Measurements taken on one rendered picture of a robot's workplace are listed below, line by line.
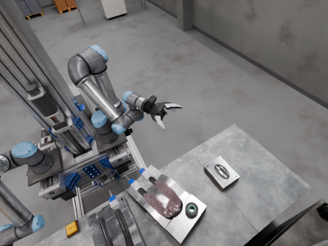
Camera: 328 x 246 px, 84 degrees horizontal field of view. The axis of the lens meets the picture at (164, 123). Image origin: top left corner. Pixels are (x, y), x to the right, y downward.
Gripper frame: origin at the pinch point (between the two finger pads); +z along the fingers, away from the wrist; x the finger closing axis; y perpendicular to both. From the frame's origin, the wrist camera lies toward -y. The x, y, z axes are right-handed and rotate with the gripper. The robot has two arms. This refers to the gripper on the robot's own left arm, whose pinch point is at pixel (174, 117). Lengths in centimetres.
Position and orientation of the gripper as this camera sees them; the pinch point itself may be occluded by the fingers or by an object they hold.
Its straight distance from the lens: 90.6
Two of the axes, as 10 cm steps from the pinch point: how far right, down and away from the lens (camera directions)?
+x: -5.8, 7.3, -3.5
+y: 1.9, 5.5, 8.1
